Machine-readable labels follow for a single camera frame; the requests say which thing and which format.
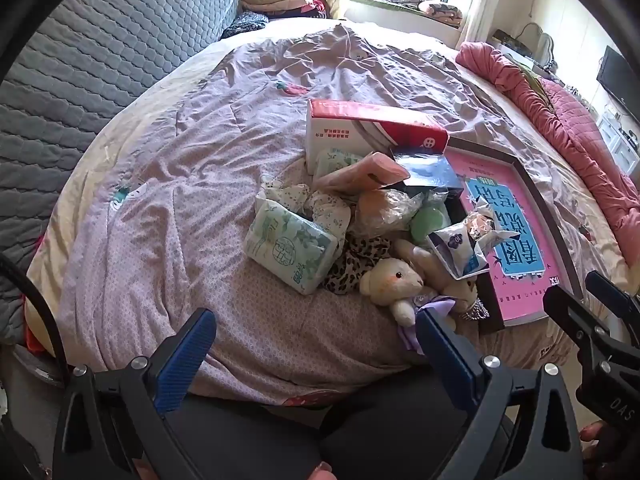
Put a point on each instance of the dark blue box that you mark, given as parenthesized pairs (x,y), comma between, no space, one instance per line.
(425,172)

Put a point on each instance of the pink quilt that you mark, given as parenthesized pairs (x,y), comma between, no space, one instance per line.
(575,135)

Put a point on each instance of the white floral cloth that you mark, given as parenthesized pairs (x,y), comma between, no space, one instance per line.
(325,210)

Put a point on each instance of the green round sponge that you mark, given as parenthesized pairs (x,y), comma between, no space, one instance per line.
(430,220)

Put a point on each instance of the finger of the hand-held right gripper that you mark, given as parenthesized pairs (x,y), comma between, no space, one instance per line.
(607,292)
(565,307)

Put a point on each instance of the lilac printed quilt cover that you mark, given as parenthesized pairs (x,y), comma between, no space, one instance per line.
(200,160)

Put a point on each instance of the beige plush toy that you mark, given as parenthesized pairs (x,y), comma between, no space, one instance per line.
(425,260)

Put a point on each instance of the lavender cloth bow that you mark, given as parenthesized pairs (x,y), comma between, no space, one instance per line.
(425,305)

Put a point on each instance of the bun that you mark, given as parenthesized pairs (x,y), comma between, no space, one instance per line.
(380,210)

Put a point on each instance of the shallow cardboard box pink inside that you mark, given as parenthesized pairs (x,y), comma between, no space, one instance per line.
(520,180)

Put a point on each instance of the bed with cream sheet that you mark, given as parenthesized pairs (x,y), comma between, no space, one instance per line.
(125,105)

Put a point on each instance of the pink tissue pack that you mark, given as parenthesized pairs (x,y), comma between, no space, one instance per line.
(370,175)

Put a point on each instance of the large green leaf tissue pack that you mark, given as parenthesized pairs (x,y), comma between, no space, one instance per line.
(285,245)

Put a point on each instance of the red cloth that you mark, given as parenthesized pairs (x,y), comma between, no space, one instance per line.
(35,341)

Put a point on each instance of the black television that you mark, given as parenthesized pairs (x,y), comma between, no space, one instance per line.
(617,77)

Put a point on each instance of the cream curtain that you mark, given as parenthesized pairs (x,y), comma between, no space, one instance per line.
(477,5)

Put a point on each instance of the dark floral pillow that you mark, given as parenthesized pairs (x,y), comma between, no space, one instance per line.
(247,22)

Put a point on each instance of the olive green cloth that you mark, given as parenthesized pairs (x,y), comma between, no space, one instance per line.
(535,82)

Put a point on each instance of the grey quilted headboard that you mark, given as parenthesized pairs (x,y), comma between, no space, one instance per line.
(75,85)

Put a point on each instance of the small mint green tissue pack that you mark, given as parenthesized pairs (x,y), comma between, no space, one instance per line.
(335,162)

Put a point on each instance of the white drawer cabinet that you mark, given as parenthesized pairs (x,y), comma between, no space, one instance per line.
(620,145)

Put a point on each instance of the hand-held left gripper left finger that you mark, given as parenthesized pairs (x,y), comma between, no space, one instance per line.
(185,360)

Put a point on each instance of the crumpled clear wrapper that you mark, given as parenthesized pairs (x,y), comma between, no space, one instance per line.
(487,220)

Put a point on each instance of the person's right hand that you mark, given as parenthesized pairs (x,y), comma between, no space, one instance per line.
(595,432)

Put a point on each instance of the red and white tissue box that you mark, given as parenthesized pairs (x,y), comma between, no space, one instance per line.
(380,125)

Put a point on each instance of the white packet with blue print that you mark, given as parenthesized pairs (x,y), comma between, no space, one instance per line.
(457,250)

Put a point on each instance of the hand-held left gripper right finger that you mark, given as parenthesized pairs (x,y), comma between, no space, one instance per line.
(440,345)

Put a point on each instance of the patterned bedding on window seat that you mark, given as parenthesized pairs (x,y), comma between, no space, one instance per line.
(435,10)

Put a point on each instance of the leopard print scrunchie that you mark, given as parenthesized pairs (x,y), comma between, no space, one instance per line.
(350,265)

